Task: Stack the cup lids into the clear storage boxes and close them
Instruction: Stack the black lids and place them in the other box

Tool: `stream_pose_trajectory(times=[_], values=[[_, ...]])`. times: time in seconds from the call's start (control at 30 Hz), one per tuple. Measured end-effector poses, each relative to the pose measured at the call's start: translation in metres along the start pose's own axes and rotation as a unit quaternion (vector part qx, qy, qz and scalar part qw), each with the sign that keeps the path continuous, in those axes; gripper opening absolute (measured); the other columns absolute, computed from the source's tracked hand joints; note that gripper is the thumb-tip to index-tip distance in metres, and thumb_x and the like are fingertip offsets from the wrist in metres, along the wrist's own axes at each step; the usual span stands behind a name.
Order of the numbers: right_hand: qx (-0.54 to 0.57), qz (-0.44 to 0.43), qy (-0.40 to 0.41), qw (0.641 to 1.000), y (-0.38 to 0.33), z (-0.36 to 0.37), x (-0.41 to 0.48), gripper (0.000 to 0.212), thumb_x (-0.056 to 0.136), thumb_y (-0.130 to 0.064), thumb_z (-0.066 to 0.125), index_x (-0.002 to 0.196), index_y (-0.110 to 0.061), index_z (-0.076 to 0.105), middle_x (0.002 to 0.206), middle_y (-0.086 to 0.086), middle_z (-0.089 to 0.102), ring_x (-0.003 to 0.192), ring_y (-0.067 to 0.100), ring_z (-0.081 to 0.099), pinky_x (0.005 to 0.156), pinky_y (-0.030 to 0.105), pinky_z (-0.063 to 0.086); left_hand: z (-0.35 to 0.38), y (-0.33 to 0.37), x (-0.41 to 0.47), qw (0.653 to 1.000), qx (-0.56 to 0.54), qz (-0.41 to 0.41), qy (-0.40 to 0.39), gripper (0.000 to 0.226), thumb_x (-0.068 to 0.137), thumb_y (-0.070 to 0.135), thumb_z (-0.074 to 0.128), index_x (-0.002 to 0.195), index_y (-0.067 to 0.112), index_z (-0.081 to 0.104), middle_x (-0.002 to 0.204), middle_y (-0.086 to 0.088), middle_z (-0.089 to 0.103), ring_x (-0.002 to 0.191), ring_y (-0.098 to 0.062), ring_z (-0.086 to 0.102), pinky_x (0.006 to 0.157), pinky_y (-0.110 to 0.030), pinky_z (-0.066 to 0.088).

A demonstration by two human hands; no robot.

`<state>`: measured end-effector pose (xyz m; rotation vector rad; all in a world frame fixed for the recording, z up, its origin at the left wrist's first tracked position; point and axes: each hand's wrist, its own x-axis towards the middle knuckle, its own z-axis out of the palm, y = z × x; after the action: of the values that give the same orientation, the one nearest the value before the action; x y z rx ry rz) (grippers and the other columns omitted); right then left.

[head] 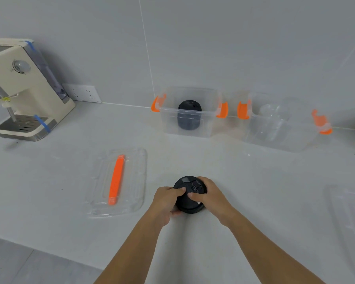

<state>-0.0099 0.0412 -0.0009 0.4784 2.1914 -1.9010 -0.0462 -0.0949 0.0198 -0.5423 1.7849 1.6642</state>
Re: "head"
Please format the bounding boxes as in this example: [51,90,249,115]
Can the person's right hand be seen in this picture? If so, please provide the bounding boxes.
[188,176,240,228]

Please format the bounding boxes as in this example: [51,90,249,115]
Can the person's left hand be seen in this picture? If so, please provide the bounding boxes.
[151,186,186,228]

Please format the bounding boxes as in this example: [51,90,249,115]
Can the clear box lid orange handle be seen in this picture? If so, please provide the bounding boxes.
[324,185,355,281]
[84,148,148,219]

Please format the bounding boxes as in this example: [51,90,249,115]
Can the clear storage box orange latches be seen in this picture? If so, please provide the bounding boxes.
[237,92,333,153]
[151,86,229,139]

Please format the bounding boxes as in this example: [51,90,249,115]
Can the stack of black lids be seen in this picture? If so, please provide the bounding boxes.
[177,99,202,131]

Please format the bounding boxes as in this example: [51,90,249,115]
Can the stack of clear lids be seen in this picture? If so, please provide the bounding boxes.
[256,104,289,142]

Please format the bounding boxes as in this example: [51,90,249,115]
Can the person's left forearm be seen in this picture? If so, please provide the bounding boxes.
[94,213,169,284]

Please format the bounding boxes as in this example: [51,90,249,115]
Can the person's right forearm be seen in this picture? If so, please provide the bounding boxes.
[224,211,326,284]

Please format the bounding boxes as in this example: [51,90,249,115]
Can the cream water dispenser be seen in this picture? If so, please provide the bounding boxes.
[0,38,76,142]

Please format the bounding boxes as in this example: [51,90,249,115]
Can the white wall socket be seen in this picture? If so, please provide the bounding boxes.
[62,83,103,103]

